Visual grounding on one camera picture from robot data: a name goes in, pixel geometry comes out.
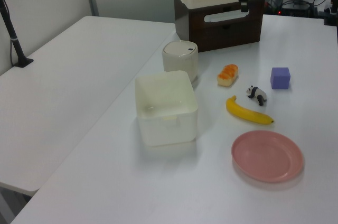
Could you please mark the purple cube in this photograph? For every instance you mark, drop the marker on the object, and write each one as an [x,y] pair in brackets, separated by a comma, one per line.
[280,78]

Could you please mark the pink plastic plate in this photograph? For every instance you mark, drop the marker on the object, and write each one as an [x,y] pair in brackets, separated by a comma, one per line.
[266,156]

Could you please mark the brown wooden drawer box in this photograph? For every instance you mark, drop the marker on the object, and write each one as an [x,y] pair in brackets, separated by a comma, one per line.
[224,33]

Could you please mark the black electronics box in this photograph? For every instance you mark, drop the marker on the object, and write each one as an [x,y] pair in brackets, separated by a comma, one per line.
[294,9]

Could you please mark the black table clamp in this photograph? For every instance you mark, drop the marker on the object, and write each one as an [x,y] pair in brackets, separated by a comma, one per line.
[331,14]

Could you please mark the toy bread loaf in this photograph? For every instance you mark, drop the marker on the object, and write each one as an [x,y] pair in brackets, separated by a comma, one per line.
[227,75]

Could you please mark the round cream trash can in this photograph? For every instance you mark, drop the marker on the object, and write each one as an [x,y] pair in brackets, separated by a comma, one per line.
[180,60]

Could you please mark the toy panda figure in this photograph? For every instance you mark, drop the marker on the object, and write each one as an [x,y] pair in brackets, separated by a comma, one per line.
[257,94]

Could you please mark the yellow toy banana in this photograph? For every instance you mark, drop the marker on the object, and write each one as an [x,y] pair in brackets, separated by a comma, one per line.
[245,113]

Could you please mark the white square plastic bin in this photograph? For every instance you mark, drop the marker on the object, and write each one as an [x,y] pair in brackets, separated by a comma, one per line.
[166,107]

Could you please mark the black camera stand pole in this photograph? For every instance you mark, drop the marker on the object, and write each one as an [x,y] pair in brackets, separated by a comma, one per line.
[11,35]

